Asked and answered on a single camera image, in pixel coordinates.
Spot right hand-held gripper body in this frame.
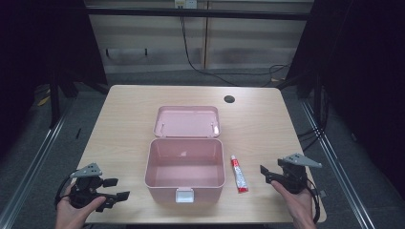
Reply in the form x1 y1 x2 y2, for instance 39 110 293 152
276 153 324 196

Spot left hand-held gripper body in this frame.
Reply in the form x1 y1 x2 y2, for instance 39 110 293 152
68 162 107 210

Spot red and white ointment tube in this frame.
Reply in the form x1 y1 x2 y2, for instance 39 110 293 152
229 155 249 195

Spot pink plastic storage box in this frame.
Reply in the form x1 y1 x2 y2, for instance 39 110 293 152
144 105 226 205

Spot person's right hand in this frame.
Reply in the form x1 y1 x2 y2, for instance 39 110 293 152
270 179 319 229

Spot person's left hand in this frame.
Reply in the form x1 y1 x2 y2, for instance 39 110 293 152
54 183 107 229

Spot black metal stand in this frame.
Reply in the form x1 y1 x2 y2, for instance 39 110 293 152
48 71 62 130

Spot yellow floor object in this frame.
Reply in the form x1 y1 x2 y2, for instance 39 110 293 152
36 94 53 108

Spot dark curtain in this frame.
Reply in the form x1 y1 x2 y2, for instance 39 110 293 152
276 0 405 199
0 0 109 156

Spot black horizontal metal bar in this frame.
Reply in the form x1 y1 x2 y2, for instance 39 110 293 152
85 7 312 22

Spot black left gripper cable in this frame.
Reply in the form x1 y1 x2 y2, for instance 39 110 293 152
53 176 74 209

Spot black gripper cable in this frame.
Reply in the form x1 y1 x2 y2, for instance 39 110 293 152
53 176 74 209
305 178 322 225

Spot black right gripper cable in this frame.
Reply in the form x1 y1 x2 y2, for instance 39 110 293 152
305 178 322 225

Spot silver metal floor rail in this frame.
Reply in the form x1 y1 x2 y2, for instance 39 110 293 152
0 103 75 229
299 99 376 229

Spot black floor cables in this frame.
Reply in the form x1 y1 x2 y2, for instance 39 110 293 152
297 85 330 153

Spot black hanging wall cable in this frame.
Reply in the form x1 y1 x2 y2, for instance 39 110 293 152
179 7 291 88

